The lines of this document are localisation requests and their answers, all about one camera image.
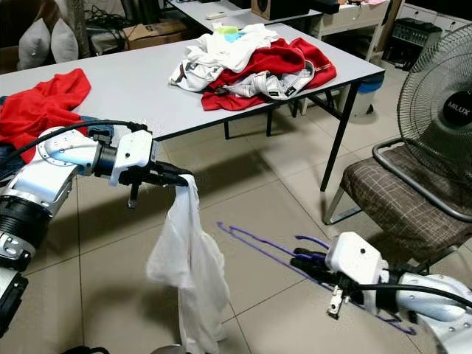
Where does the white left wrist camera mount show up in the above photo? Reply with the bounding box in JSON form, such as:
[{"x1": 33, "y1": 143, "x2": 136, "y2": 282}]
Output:
[{"x1": 109, "y1": 130, "x2": 156, "y2": 187}]

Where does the grey folding table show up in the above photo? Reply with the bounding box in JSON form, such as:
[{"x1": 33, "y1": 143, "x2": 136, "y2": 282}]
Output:
[{"x1": 0, "y1": 22, "x2": 386, "y2": 192}]

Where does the crumpled red garment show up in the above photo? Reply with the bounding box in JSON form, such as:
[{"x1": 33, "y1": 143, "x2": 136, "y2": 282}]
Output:
[{"x1": 0, "y1": 68, "x2": 91, "y2": 156}]

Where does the brown armchair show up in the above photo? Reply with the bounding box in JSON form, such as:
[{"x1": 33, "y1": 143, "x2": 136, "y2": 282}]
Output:
[{"x1": 0, "y1": 0, "x2": 60, "y2": 74}]

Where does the crumpled white shirt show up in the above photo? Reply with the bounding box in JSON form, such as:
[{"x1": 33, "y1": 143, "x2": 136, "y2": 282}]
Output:
[{"x1": 170, "y1": 24, "x2": 281, "y2": 93}]

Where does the white drawer cabinet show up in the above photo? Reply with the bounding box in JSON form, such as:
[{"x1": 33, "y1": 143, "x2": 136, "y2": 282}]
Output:
[{"x1": 395, "y1": 0, "x2": 472, "y2": 34}]

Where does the light grey desk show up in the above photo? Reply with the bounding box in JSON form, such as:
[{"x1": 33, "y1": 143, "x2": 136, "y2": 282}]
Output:
[{"x1": 168, "y1": 0, "x2": 322, "y2": 34}]

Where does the flat cardboard box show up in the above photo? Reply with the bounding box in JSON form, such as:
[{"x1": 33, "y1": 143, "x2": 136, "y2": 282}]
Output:
[{"x1": 124, "y1": 20, "x2": 189, "y2": 51}]

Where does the black amplifier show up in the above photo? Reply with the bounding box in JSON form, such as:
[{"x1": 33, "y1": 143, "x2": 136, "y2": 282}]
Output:
[{"x1": 383, "y1": 16, "x2": 443, "y2": 71}]

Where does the wooden speaker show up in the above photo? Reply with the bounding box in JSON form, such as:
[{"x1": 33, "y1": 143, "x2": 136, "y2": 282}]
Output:
[{"x1": 251, "y1": 0, "x2": 312, "y2": 21}]

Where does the black standing fan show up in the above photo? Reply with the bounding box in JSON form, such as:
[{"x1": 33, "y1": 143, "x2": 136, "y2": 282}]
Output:
[{"x1": 397, "y1": 33, "x2": 472, "y2": 185}]

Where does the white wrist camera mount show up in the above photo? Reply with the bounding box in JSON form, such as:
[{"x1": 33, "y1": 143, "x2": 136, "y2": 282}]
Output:
[
  {"x1": 325, "y1": 232, "x2": 389, "y2": 294},
  {"x1": 109, "y1": 130, "x2": 156, "y2": 187}
]

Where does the purple wire hanger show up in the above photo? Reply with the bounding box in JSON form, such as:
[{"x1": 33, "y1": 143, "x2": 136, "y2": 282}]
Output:
[{"x1": 218, "y1": 221, "x2": 417, "y2": 336}]

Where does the white garment with dark trim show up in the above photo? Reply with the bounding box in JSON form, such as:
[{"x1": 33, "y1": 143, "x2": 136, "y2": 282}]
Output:
[{"x1": 221, "y1": 63, "x2": 314, "y2": 100}]

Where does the red garment with white trim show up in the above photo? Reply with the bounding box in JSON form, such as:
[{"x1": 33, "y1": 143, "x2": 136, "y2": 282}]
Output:
[{"x1": 201, "y1": 37, "x2": 338, "y2": 111}]

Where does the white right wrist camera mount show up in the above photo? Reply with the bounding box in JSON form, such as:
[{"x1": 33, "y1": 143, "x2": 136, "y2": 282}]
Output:
[{"x1": 325, "y1": 232, "x2": 389, "y2": 294}]

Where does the small green and blue item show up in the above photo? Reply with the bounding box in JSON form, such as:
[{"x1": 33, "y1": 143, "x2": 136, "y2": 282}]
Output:
[{"x1": 214, "y1": 24, "x2": 243, "y2": 43}]

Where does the white bucket with blue rim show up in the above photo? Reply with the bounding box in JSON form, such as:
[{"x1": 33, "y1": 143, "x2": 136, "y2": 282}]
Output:
[{"x1": 339, "y1": 72, "x2": 386, "y2": 117}]

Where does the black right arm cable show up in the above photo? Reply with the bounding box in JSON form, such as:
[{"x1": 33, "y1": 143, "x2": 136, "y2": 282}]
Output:
[{"x1": 353, "y1": 282, "x2": 472, "y2": 310}]

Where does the grey pillow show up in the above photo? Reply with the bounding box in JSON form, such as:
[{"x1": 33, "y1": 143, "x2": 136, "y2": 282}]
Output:
[
  {"x1": 18, "y1": 18, "x2": 52, "y2": 71},
  {"x1": 50, "y1": 18, "x2": 78, "y2": 63}
]

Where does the brown plaid chair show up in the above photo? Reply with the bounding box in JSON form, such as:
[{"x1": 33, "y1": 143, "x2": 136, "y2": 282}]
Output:
[{"x1": 323, "y1": 136, "x2": 472, "y2": 270}]

